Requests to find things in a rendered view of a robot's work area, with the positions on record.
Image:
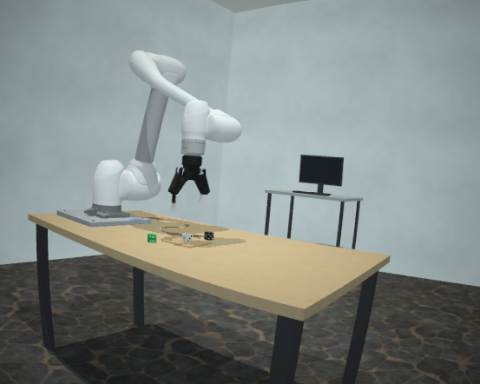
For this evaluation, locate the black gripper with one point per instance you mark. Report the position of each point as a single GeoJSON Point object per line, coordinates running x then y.
{"type": "Point", "coordinates": [197, 175]}

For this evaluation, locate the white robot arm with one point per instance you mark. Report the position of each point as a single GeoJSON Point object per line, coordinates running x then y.
{"type": "Point", "coordinates": [112, 184]}

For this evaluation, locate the tan square mat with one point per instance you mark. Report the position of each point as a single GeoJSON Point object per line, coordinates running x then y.
{"type": "Point", "coordinates": [194, 243]}

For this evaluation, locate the white die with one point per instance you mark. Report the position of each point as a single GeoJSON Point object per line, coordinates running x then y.
{"type": "Point", "coordinates": [187, 237]}

